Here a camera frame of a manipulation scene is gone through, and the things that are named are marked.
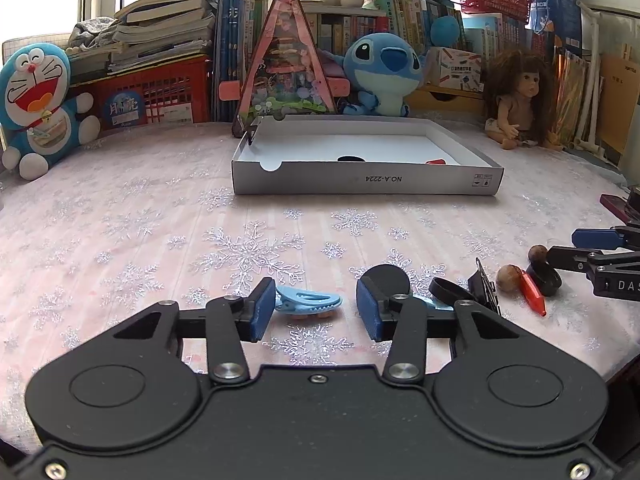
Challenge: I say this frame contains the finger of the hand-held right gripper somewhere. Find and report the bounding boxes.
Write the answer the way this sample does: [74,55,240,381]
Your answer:
[546,245,604,275]
[572,225,640,251]

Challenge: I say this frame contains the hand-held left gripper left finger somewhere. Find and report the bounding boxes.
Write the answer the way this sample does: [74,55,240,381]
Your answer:
[116,277,277,385]

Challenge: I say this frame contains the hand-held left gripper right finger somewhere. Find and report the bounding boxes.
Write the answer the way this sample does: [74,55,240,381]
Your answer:
[356,277,518,386]

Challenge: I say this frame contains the small black cup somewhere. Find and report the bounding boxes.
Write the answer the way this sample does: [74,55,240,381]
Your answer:
[526,259,563,297]

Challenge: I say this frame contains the blue hair clip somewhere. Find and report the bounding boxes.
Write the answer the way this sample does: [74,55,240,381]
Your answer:
[274,286,343,322]
[414,295,455,310]

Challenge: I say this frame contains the red crayon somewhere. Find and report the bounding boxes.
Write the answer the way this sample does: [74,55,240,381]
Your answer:
[517,270,547,318]

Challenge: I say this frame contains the black ring band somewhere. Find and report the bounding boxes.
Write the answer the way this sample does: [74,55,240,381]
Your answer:
[429,277,476,306]

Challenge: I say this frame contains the white cardboard box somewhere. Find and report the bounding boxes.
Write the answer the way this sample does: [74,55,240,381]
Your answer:
[231,114,505,196]

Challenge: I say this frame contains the dark red flat case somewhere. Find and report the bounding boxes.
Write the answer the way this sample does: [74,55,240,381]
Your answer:
[600,192,634,221]

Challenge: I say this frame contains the black binder clip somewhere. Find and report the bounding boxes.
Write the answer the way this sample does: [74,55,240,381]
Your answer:
[467,257,502,317]

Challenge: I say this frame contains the gold foil sheets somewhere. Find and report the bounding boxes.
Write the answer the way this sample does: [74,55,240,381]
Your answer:
[552,50,588,146]

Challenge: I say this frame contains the brown-haired doll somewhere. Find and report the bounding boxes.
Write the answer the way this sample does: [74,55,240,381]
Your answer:
[482,50,563,152]

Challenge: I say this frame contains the wooden drawer box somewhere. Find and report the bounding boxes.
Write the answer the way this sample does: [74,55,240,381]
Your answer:
[407,85,488,116]

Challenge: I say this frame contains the white printed carton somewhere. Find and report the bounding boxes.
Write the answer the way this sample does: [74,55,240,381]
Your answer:
[429,47,483,92]

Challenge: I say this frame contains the pink plastic case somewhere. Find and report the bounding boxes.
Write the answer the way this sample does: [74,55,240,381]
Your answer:
[219,77,351,102]

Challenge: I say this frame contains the blue paper bag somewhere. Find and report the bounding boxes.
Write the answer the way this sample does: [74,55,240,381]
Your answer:
[525,0,583,56]

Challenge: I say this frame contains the red plastic crate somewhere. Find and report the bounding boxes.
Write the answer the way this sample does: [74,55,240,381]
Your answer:
[70,55,213,128]

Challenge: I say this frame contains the blue alien plush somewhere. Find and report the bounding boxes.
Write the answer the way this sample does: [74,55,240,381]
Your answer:
[320,33,425,117]

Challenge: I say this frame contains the pink triangular toy package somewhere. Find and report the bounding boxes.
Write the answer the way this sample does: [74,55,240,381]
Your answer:
[232,0,337,138]

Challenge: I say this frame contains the small red basket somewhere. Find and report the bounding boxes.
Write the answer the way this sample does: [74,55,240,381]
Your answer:
[456,0,535,25]

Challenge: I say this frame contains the row of thin blue books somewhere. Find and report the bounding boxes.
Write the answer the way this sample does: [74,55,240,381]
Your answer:
[214,0,253,123]

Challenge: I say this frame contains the row of shelved books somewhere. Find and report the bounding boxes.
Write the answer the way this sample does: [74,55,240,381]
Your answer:
[250,0,536,86]

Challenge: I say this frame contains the stack of books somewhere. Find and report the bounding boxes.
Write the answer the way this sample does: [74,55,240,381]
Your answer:
[65,0,223,81]

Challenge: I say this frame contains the blue cat plush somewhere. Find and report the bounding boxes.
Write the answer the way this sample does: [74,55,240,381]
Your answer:
[0,42,101,181]

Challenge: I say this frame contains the grey cloth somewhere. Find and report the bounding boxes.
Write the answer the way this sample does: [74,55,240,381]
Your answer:
[67,16,118,48]

